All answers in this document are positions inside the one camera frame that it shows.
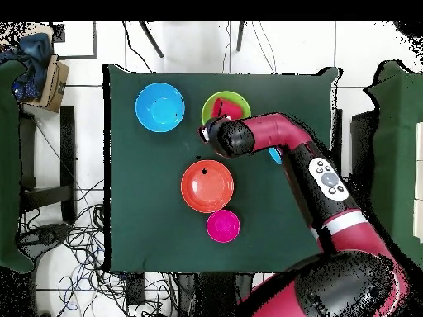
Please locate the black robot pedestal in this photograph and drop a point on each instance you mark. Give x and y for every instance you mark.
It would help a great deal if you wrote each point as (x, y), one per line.
(211, 297)

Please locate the black tripod leg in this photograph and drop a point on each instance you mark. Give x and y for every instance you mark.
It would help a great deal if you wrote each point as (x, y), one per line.
(240, 36)
(152, 40)

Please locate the black framed board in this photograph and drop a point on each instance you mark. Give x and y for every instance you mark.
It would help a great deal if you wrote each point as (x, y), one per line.
(95, 39)

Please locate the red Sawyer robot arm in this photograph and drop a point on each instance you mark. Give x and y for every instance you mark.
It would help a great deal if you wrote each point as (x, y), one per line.
(274, 128)

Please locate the blue bowl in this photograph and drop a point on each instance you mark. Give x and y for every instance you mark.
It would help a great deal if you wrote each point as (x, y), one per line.
(160, 107)

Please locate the blue fabric bag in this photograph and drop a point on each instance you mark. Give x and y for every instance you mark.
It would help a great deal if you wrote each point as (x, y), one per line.
(34, 62)

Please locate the blue cup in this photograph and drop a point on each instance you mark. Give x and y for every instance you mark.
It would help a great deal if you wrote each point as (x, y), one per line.
(275, 156)

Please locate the green bowl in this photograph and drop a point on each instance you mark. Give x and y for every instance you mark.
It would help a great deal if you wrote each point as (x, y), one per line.
(206, 109)

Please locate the dark green table cloth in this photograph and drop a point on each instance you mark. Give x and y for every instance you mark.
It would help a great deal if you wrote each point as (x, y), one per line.
(148, 237)

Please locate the small pink bowl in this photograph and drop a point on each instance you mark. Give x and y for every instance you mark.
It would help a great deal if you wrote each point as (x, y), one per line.
(223, 226)

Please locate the red cup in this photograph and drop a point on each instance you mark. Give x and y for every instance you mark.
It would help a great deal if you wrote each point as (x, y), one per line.
(229, 109)

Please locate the black chair base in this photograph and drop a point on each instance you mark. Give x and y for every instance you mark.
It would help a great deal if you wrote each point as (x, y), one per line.
(46, 233)

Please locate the cardboard box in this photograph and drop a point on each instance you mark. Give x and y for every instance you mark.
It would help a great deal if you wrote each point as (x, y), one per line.
(56, 86)

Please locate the black stool frame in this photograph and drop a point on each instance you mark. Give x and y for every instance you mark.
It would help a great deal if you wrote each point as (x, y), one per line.
(362, 148)
(67, 148)

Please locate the green cloth side table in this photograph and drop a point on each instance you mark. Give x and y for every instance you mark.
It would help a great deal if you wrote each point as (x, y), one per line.
(8, 165)
(396, 148)

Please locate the black power adapter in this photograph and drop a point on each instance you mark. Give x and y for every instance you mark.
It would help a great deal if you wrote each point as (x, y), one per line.
(136, 290)

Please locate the orange bowl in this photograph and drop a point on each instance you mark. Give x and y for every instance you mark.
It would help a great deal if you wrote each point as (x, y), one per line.
(207, 190)

